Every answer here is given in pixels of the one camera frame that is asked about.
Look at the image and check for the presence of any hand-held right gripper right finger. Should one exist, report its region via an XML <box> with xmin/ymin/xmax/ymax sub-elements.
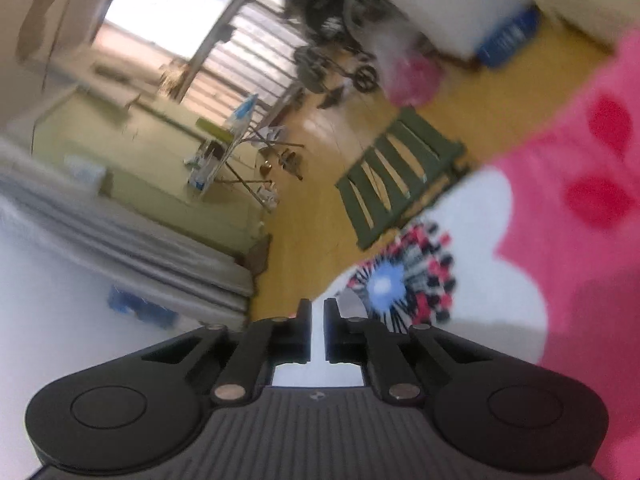
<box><xmin>324</xmin><ymin>299</ymin><xmax>496</xmax><ymax>403</ymax></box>

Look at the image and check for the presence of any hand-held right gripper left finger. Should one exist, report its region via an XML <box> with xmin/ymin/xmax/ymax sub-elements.
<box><xmin>142</xmin><ymin>299</ymin><xmax>312</xmax><ymax>403</ymax></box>

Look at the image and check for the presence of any white shirt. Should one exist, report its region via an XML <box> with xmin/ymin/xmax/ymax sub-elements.
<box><xmin>274</xmin><ymin>305</ymin><xmax>362</xmax><ymax>387</ymax></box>

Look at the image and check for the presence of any brown doormat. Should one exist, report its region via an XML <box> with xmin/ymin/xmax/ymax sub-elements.
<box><xmin>247</xmin><ymin>235</ymin><xmax>273</xmax><ymax>276</ymax></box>

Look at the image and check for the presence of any blue water jug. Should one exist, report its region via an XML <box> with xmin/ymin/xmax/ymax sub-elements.
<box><xmin>107</xmin><ymin>285</ymin><xmax>178</xmax><ymax>328</ymax></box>

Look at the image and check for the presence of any folding table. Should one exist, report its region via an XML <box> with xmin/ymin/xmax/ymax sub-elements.
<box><xmin>185</xmin><ymin>95</ymin><xmax>306</xmax><ymax>211</ymax></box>

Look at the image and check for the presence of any grey curtain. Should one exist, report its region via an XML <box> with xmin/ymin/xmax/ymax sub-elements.
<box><xmin>0</xmin><ymin>135</ymin><xmax>256</xmax><ymax>318</ymax></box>

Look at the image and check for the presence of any green slatted stool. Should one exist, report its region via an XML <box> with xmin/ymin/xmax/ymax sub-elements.
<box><xmin>335</xmin><ymin>106</ymin><xmax>465</xmax><ymax>251</ymax></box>

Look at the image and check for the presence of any green thermos bottle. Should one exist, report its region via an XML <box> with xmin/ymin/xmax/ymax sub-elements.
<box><xmin>196</xmin><ymin>117</ymin><xmax>236</xmax><ymax>141</ymax></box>

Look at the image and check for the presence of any pink floral blanket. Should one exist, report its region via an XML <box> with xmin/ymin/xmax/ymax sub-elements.
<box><xmin>310</xmin><ymin>30</ymin><xmax>640</xmax><ymax>480</ymax></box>

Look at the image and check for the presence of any pink plastic bag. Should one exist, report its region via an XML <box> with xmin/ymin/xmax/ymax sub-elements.
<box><xmin>375</xmin><ymin>25</ymin><xmax>446</xmax><ymax>108</ymax></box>

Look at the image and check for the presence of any balcony railing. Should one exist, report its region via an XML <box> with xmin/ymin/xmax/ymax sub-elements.
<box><xmin>190</xmin><ymin>0</ymin><xmax>321</xmax><ymax>126</ymax></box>

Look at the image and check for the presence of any black wheelchair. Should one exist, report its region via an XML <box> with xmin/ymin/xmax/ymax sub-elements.
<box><xmin>285</xmin><ymin>0</ymin><xmax>401</xmax><ymax>106</ymax></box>

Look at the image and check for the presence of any blue water bottle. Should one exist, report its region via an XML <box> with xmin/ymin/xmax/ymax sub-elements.
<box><xmin>475</xmin><ymin>7</ymin><xmax>541</xmax><ymax>68</ymax></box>

